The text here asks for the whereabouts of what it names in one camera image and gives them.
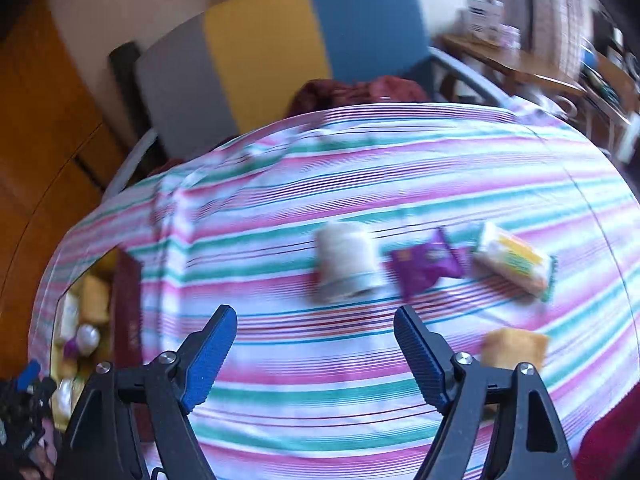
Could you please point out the pink striped curtain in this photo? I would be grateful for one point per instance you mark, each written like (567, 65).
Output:
(550, 10)

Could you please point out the purple snack packet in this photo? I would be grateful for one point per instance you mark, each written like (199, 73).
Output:
(425, 265)

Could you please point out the wooden desk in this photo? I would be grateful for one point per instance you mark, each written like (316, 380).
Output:
(500, 55)

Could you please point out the white printed box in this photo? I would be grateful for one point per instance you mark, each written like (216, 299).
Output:
(67, 315)

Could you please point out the white plastic-wrapped packet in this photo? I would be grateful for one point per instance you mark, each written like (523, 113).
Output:
(65, 395)

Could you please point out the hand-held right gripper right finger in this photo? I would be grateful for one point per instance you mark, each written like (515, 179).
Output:
(425, 360)

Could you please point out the white boxes on desk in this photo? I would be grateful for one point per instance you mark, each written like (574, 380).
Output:
(482, 12)

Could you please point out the grey yellow blue chair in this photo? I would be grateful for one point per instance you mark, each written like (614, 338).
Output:
(465, 72)
(265, 60)

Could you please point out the beige cloth roll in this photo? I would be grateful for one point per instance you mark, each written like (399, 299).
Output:
(345, 265)

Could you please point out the yellow sponge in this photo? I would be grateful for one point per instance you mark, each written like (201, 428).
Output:
(95, 300)
(515, 347)

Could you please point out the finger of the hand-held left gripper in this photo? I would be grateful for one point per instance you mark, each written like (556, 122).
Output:
(29, 371)

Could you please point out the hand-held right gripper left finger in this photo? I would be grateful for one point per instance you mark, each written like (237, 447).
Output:
(210, 360)

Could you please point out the white bottle purple label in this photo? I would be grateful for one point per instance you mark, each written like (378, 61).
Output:
(86, 339)

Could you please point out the white yellow green packet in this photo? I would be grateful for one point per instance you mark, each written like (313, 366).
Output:
(510, 260)

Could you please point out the wooden wardrobe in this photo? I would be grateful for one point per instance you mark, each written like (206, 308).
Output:
(40, 135)

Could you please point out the maroon fabric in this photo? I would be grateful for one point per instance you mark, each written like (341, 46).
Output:
(610, 445)

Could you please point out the striped blanket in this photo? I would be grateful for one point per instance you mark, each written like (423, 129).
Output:
(300, 185)

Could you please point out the gold tin box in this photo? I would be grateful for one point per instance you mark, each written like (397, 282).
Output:
(127, 310)

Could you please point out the dark red cloth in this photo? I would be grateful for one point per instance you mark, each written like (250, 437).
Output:
(350, 92)

